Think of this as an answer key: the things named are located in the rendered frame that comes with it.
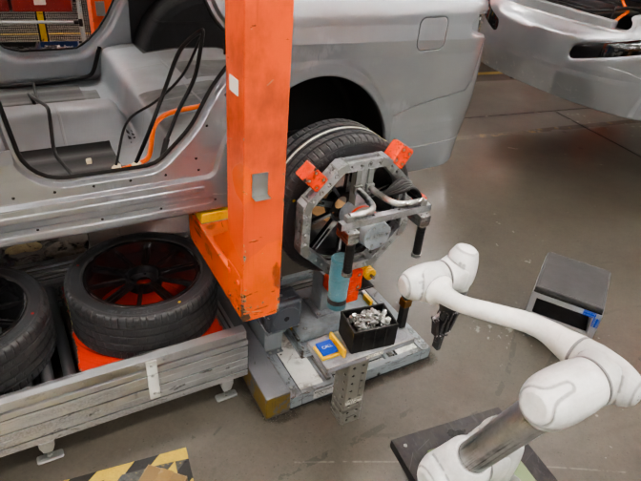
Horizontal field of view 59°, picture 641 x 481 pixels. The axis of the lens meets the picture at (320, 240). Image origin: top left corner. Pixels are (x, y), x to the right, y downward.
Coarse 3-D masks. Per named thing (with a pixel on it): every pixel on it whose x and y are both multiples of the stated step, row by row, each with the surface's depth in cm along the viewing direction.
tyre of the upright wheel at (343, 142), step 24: (336, 120) 240; (288, 144) 233; (312, 144) 226; (336, 144) 223; (360, 144) 227; (384, 144) 234; (288, 168) 226; (288, 192) 223; (288, 216) 228; (288, 240) 236; (312, 264) 250
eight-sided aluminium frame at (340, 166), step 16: (336, 160) 221; (352, 160) 224; (368, 160) 223; (384, 160) 227; (336, 176) 221; (400, 176) 236; (304, 192) 223; (320, 192) 219; (304, 208) 220; (304, 224) 224; (400, 224) 252; (304, 240) 229; (304, 256) 233; (320, 256) 244; (368, 256) 255
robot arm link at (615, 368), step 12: (576, 348) 147; (588, 348) 145; (600, 348) 144; (600, 360) 139; (612, 360) 140; (624, 360) 141; (612, 372) 136; (624, 372) 138; (636, 372) 138; (612, 384) 135; (624, 384) 136; (636, 384) 136; (612, 396) 136; (624, 396) 136; (636, 396) 136
